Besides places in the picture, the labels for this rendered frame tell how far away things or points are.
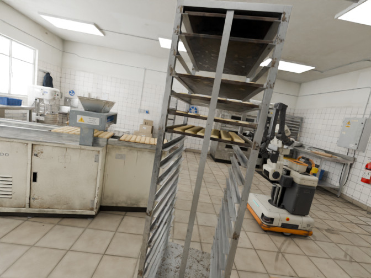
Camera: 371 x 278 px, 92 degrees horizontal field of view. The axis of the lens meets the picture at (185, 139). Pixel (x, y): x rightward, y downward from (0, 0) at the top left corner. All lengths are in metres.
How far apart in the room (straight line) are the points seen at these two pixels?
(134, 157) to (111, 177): 0.36
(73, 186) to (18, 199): 0.51
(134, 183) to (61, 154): 0.82
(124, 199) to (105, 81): 5.06
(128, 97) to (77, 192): 4.75
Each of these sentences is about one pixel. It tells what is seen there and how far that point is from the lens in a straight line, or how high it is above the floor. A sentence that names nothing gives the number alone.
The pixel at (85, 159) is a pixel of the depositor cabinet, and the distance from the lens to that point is 2.11.
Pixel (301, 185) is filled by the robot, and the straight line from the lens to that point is 2.72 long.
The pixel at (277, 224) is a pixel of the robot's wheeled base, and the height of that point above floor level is 0.16.
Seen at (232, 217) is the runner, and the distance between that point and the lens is 1.00.
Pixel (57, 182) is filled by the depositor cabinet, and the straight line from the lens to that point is 2.28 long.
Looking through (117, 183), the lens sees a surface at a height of 0.37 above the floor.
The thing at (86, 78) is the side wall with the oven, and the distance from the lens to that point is 7.12.
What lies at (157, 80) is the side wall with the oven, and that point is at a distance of 6.45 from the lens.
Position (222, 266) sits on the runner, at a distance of 1.14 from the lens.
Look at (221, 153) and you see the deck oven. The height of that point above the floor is 0.31.
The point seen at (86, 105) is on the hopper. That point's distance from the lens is 2.13.
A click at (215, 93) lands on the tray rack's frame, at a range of 0.85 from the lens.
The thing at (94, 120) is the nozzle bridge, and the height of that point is 1.11.
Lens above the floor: 1.33
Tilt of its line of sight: 8 degrees down
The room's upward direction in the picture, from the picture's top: 10 degrees clockwise
